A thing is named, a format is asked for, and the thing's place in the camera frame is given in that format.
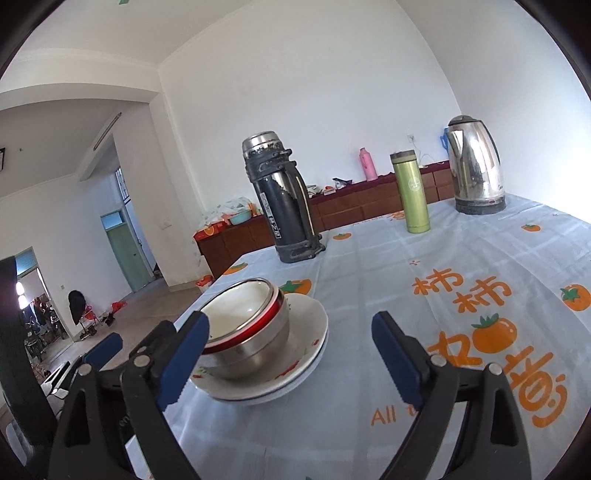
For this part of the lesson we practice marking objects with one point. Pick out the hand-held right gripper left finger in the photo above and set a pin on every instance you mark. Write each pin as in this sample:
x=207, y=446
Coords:
x=184, y=360

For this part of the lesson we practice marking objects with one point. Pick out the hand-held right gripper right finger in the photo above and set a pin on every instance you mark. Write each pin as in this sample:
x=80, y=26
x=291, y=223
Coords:
x=397, y=360

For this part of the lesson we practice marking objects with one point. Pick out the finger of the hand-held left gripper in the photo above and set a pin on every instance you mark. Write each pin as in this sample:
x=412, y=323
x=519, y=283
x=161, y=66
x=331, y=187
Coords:
x=105, y=348

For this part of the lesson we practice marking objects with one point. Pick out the pink plastic bowl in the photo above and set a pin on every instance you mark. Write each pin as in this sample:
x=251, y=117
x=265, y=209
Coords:
x=249, y=345

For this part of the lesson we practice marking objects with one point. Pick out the stainless steel bowl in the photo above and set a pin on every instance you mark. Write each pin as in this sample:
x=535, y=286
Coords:
x=258, y=364

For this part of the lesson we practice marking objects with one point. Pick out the white floral plate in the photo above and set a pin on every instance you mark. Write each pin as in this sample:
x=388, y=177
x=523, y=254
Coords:
x=277, y=397
x=304, y=323

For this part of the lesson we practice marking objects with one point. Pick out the red plastic bag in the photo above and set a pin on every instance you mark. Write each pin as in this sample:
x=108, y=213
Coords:
x=118, y=308

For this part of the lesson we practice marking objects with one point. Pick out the dark cloth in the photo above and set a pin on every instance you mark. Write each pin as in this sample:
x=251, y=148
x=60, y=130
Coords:
x=77, y=304

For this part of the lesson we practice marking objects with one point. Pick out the persimmon printed tablecloth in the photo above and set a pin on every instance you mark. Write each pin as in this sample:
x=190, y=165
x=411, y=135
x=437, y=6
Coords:
x=369, y=277

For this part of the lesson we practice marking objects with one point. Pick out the green door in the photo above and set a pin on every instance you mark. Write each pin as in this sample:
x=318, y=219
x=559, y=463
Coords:
x=127, y=254

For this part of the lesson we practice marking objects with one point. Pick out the teal plastic basin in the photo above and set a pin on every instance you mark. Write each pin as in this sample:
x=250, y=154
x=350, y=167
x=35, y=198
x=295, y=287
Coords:
x=240, y=218

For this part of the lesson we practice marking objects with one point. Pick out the white plastic bag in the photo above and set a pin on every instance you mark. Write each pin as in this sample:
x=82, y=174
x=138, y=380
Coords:
x=221, y=207

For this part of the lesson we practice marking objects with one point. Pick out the dark red wooden cabinet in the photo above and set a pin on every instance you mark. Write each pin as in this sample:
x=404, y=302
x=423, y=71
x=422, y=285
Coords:
x=360, y=203

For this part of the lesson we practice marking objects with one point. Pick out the green thermos bottle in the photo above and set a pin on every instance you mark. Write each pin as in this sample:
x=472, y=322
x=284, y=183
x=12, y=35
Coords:
x=413, y=194

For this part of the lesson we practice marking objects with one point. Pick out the large black thermos flask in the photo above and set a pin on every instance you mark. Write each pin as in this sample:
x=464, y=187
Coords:
x=281, y=207

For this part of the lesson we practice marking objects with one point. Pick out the pink thermos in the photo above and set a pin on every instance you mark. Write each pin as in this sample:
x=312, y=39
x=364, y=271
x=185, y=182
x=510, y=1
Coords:
x=368, y=165

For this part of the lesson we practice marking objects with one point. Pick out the steel electric kettle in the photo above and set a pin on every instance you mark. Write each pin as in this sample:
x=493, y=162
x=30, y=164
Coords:
x=475, y=166

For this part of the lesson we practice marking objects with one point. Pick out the fluorescent tube lamp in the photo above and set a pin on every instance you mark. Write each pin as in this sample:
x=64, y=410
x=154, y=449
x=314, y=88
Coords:
x=107, y=132

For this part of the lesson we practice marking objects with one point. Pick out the blue thermos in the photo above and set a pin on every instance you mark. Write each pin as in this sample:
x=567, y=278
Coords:
x=443, y=141

